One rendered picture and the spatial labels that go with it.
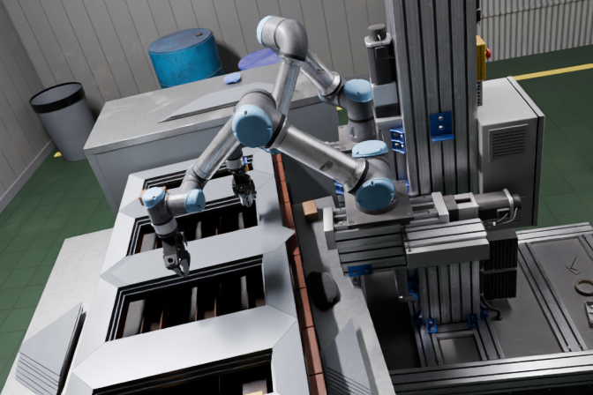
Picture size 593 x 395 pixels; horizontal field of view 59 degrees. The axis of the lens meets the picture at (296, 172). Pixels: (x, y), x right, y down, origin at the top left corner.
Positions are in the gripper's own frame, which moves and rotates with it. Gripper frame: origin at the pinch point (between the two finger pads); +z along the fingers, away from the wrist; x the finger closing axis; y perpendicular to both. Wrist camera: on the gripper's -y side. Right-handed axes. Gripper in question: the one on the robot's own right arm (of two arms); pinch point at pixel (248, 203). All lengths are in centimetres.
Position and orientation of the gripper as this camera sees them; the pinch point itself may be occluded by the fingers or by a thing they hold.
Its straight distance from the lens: 219.3
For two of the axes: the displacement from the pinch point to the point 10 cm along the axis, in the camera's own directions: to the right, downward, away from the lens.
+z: 1.9, 8.3, 5.2
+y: 1.2, 5.1, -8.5
